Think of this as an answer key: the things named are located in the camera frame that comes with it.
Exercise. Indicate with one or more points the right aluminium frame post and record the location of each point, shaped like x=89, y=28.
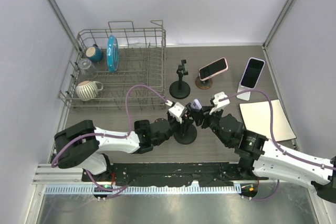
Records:
x=280, y=18

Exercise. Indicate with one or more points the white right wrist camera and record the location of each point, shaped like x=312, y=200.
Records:
x=219, y=103

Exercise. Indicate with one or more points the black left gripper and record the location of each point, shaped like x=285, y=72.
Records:
x=179, y=124

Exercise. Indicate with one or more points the lilac case phone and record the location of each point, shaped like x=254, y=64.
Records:
x=196, y=104
x=252, y=73

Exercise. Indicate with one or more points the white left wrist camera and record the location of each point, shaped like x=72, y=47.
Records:
x=176, y=110

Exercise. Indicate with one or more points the white flat board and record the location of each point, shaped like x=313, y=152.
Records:
x=256, y=117

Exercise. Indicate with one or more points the blue plate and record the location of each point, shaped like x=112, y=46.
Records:
x=112, y=54

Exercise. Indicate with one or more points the clear drinking glass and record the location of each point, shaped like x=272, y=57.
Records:
x=87, y=68

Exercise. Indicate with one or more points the black phone stand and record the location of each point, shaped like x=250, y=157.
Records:
x=186, y=132
x=180, y=89

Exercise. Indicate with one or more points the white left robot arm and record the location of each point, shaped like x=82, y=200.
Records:
x=85, y=146

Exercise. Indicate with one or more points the black front phone stand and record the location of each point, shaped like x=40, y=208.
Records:
x=180, y=89

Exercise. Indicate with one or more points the wooden round phone stand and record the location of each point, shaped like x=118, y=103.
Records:
x=204, y=85

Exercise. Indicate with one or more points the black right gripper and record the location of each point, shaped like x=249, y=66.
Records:
x=199, y=116

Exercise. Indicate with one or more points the white slotted cable duct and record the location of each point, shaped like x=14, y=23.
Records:
x=132, y=190

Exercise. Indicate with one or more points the left aluminium frame post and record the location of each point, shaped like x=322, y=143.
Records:
x=60, y=17

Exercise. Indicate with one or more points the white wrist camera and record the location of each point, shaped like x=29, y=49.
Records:
x=176, y=110
x=219, y=103

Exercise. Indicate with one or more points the aluminium frame post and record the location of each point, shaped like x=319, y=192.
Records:
x=60, y=17
x=280, y=18

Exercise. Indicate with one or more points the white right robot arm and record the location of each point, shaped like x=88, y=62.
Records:
x=260, y=157

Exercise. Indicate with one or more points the blue ceramic mug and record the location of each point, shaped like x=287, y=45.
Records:
x=94, y=53

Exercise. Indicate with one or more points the striped white mug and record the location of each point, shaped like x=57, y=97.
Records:
x=88, y=90

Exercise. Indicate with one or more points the pink case phone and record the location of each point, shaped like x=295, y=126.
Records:
x=213, y=69

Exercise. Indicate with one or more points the white angled phone stand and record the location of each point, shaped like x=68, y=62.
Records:
x=243, y=93

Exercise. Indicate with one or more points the grey wire dish rack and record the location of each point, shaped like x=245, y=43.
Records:
x=127, y=61

